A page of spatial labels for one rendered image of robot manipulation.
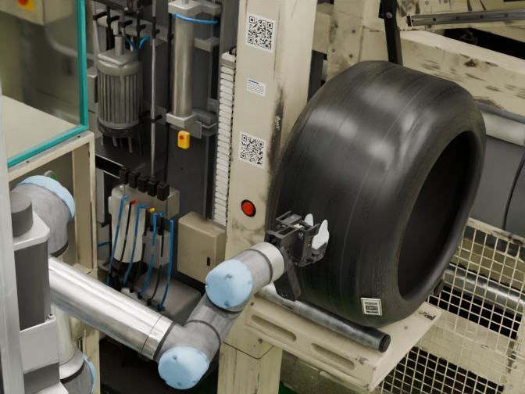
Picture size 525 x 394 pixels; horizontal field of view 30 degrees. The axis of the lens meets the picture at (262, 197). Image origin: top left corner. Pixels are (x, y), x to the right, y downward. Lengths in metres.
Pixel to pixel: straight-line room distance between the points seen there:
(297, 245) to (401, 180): 0.26
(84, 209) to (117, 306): 0.67
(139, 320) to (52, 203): 0.30
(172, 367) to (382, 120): 0.68
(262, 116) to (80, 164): 0.43
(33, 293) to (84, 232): 0.94
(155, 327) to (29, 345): 0.27
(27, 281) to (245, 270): 0.44
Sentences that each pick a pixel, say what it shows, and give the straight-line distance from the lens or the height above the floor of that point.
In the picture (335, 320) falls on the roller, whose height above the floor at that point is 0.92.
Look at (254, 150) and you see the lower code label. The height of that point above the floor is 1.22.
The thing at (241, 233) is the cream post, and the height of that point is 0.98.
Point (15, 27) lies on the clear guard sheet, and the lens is 2.02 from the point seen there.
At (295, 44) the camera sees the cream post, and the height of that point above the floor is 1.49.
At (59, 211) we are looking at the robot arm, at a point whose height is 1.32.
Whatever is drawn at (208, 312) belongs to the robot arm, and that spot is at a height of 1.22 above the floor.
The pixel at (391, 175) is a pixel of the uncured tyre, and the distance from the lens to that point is 1.95.
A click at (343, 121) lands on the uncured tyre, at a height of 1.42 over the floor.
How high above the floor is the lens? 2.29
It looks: 31 degrees down
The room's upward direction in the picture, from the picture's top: 4 degrees clockwise
